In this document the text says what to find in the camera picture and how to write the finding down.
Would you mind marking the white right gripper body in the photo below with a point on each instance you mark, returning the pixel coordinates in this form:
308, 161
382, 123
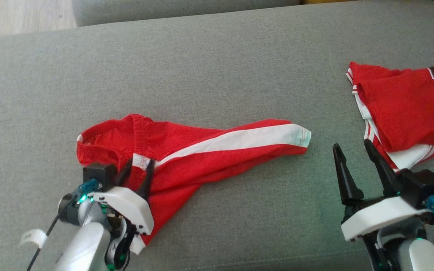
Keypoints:
382, 216

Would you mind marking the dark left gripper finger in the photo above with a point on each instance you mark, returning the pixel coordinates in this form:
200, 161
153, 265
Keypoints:
146, 184
125, 177

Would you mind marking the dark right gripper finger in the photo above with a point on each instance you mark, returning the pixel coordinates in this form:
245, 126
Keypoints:
386, 177
347, 184

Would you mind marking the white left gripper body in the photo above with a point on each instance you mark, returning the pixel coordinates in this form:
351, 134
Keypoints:
130, 207

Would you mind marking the red shorts with white stripe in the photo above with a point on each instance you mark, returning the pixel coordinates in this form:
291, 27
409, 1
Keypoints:
187, 165

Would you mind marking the red jersey with number print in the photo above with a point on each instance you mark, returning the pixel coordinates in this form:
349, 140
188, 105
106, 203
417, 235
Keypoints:
405, 109

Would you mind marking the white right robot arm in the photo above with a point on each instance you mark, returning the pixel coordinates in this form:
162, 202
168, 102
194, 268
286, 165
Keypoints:
420, 256

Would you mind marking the grey sofa seat cushion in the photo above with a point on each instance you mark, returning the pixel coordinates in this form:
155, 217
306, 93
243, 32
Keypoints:
202, 75

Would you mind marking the grey sofa back cushion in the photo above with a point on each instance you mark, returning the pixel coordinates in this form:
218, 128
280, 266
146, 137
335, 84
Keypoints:
183, 9

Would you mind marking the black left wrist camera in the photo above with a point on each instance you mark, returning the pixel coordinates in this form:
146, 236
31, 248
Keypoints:
98, 175

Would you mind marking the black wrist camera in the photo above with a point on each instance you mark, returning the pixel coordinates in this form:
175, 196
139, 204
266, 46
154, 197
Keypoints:
422, 186
98, 175

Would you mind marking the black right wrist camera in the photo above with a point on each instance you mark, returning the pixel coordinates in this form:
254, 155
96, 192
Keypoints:
422, 186

